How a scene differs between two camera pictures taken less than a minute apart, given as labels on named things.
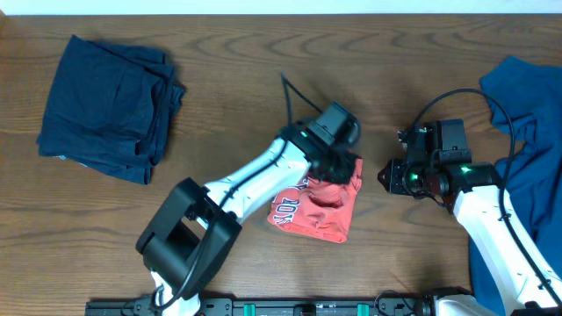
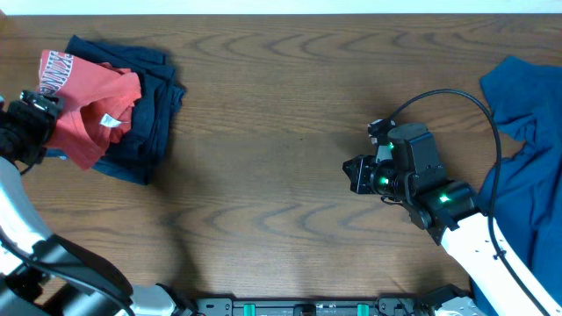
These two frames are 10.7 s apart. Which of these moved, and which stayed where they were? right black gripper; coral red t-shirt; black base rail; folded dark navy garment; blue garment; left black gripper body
Moved: right black gripper; left black gripper body; coral red t-shirt
Stayed: black base rail; folded dark navy garment; blue garment
